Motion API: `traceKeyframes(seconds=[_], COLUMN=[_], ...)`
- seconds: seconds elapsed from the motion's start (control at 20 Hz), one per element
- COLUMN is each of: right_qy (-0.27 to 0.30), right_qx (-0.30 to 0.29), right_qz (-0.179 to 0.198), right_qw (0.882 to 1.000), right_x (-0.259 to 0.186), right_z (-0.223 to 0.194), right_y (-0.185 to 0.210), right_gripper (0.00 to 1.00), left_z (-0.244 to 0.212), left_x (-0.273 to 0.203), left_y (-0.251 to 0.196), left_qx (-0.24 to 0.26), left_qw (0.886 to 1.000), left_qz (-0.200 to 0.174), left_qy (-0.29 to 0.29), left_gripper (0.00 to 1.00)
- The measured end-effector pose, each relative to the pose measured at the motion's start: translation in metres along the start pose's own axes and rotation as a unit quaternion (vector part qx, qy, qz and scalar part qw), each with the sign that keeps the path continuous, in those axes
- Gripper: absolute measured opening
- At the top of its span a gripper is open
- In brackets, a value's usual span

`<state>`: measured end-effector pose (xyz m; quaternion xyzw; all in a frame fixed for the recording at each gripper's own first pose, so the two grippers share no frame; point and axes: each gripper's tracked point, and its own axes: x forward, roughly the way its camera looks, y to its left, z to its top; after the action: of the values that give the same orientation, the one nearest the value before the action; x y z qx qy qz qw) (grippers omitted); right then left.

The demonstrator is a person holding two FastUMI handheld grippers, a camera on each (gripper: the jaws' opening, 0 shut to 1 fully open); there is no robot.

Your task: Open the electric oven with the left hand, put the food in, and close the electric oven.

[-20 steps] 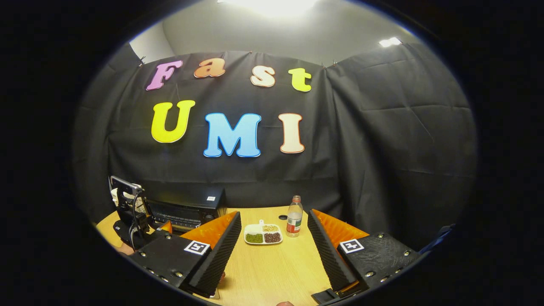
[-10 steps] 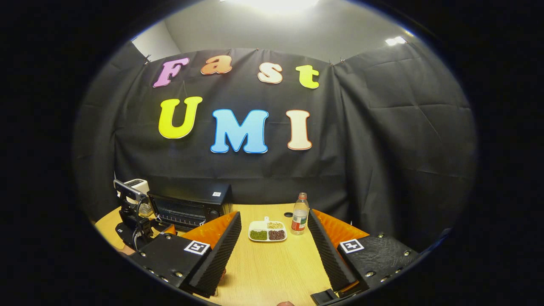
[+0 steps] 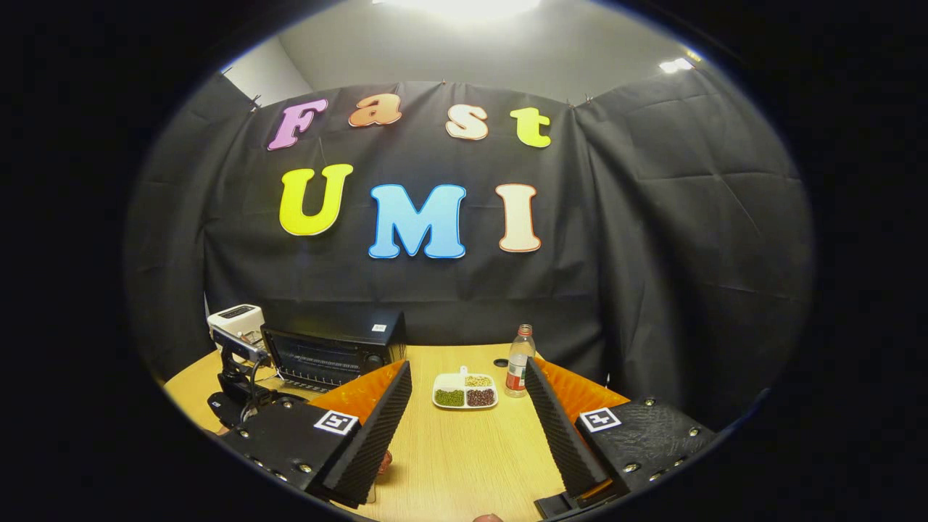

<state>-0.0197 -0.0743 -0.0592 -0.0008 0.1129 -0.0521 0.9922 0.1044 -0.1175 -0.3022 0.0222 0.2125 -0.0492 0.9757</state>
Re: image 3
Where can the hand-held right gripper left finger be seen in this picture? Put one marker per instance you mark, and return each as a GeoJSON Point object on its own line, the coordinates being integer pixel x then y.
{"type": "Point", "coordinates": [377, 442]}

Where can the small ceiling light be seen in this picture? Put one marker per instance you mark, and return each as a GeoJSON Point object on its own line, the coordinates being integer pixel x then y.
{"type": "Point", "coordinates": [678, 65]}

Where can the white divided plate of beans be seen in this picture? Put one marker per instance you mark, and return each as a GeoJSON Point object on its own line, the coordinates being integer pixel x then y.
{"type": "Point", "coordinates": [464, 395]}

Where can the large ceiling light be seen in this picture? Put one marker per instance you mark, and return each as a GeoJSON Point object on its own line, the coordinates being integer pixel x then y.
{"type": "Point", "coordinates": [464, 7]}

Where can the clear bottle with red label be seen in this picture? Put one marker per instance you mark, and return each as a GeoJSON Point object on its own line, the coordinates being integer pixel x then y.
{"type": "Point", "coordinates": [518, 362]}

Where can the black electric oven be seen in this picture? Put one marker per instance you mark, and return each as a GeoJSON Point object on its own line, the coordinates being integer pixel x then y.
{"type": "Point", "coordinates": [326, 355]}

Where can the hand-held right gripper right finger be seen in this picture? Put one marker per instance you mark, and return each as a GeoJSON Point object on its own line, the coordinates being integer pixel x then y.
{"type": "Point", "coordinates": [562, 435]}

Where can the white toaster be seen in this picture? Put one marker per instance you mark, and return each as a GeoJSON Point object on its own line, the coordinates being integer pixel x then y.
{"type": "Point", "coordinates": [235, 317]}

